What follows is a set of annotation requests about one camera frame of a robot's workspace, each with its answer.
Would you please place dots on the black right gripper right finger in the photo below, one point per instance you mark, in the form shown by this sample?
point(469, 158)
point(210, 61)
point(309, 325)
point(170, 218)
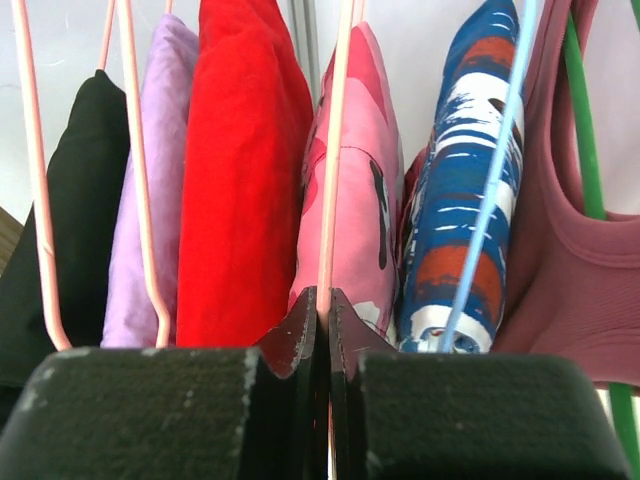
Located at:
point(445, 416)

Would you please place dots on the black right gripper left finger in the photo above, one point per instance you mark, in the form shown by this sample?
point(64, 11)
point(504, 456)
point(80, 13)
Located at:
point(174, 413)

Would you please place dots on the pink camouflage trousers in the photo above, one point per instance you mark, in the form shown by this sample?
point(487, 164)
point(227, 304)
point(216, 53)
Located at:
point(370, 186)

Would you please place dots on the green plastic hanger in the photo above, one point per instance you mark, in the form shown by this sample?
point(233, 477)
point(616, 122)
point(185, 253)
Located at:
point(620, 394)

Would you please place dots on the pink hanger under black garment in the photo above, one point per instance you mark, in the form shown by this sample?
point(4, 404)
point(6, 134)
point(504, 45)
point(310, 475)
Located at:
point(37, 175)

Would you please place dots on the pink hanger under red garment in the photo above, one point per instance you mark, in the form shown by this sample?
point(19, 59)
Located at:
point(143, 202)

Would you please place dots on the wooden clothes rack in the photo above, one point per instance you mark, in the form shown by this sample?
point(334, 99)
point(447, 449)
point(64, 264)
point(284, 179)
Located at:
point(10, 233)

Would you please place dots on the maroon tank top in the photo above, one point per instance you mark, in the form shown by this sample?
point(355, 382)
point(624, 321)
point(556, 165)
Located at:
point(572, 283)

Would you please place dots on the black garment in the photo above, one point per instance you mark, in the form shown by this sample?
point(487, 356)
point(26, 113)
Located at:
point(23, 346)

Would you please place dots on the blue white patterned garment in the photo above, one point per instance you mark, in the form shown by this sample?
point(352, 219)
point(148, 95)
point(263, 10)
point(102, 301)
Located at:
point(445, 186)

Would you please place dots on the red garment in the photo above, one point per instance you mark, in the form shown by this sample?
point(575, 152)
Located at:
point(249, 119)

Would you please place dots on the lilac garment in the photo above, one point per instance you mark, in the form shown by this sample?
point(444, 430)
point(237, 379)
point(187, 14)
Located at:
point(130, 319)

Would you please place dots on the light blue wire hanger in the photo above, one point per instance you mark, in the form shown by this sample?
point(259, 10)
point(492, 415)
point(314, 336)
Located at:
point(488, 202)

